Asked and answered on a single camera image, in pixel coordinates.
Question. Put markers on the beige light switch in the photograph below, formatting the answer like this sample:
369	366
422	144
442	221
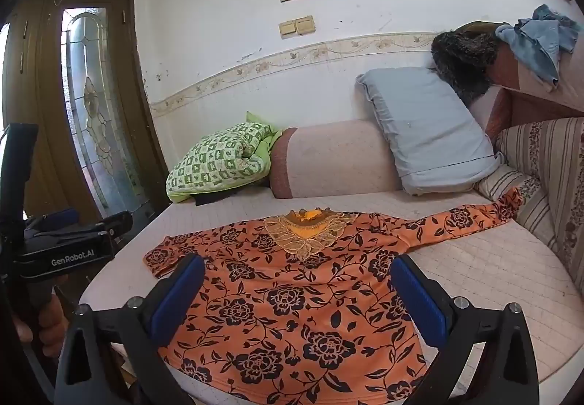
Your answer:
304	25
287	29

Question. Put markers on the green patterned pillow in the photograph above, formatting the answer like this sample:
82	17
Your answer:
219	158

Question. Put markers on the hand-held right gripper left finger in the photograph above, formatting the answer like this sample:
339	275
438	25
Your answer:
178	300

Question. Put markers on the wooden door with stained glass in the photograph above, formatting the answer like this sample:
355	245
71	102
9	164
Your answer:
50	67

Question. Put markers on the grey pillow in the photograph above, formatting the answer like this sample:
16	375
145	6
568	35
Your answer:
424	131

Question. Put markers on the striped floral cushion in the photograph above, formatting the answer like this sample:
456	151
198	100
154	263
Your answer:
547	168

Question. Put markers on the person's left hand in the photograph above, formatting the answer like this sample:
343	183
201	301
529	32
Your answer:
52	327

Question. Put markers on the pink quilted sofa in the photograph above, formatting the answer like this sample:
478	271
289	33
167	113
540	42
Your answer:
328	163

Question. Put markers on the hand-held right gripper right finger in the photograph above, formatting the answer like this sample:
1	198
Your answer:
419	300

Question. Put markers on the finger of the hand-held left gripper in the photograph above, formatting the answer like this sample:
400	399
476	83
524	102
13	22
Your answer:
114	222
61	217

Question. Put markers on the orange floral blouse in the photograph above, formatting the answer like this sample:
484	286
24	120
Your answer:
283	295

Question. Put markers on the blue cloth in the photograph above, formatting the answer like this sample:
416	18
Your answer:
538	44

